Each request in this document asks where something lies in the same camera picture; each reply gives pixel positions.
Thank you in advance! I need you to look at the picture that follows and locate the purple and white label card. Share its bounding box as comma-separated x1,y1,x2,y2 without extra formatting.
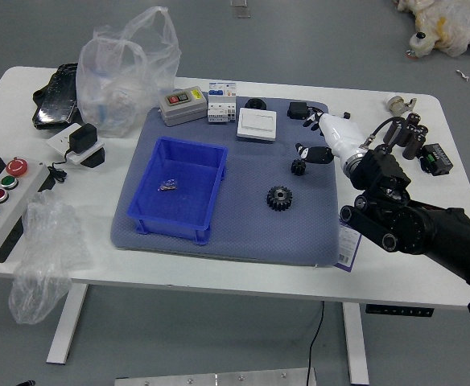
334,220,363,273

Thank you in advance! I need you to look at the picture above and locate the crumpled clear plastic bag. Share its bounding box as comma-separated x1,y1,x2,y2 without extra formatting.
8,191,93,326

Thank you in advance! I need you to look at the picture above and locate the grey two-button switch box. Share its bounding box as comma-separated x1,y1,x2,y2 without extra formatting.
157,87,208,128

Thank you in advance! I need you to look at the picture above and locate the blue-grey mat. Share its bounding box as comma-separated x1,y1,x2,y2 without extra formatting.
109,95,340,267

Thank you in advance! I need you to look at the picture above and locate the black table control panel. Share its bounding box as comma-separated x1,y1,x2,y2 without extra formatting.
365,305,435,318

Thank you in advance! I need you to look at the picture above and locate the white socket plate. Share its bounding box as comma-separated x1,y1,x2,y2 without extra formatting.
45,123,105,166

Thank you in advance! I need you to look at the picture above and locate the grey multi-button control box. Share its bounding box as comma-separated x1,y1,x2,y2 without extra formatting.
0,144,50,263

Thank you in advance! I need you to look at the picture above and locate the black plastic tray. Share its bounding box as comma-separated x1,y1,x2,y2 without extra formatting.
31,62,84,130

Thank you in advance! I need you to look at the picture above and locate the clear tape piece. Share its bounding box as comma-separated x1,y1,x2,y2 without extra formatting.
230,0,252,19

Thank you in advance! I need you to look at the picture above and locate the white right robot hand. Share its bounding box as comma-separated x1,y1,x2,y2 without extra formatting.
295,112,366,168

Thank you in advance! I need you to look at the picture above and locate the blue plastic box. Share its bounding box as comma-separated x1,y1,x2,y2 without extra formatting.
126,136,230,246

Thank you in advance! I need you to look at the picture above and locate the large clear plastic bag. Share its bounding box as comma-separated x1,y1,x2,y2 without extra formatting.
76,6,181,138

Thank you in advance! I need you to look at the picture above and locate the plastic wrapped plush toy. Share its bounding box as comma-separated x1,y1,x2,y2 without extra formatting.
394,0,470,60

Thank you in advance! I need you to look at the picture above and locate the big black gear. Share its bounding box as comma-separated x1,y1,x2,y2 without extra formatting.
265,185,295,213

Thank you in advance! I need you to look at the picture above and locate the black power cable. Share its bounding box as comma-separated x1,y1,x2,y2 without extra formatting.
307,301,325,386

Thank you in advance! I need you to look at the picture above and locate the black module with red wires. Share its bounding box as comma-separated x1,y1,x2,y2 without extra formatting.
287,101,320,121

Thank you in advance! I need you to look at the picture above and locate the white wall switch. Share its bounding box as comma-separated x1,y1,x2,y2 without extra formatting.
235,106,278,142

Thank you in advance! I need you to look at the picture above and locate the white table leg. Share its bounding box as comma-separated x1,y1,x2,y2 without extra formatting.
342,303,371,385
46,283,88,365

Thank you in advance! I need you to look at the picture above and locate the black module with green terminals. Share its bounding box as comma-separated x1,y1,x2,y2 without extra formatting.
418,142,454,177

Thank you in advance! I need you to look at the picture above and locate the black power adapter with cord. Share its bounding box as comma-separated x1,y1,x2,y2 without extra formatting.
47,122,99,184

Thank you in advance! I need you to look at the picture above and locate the grey metal plate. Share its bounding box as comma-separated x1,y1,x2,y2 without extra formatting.
113,368,317,386

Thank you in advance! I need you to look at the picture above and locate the white circuit breaker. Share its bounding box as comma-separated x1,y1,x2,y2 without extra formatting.
206,81,238,125

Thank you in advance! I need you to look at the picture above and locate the silver metal connector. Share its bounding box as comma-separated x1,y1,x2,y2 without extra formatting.
383,95,417,118

